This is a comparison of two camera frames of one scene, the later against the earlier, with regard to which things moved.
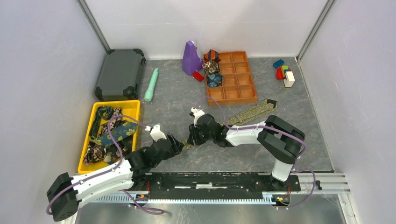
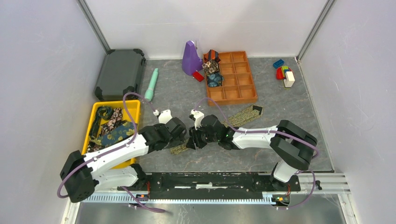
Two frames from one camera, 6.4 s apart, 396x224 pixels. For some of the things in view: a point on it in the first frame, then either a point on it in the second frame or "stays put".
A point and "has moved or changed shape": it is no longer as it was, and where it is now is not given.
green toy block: [283, 67] stays put
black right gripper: [193, 137] stays put
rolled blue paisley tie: [215, 80] stays put
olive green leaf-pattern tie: [249, 112] has moved or changed shape
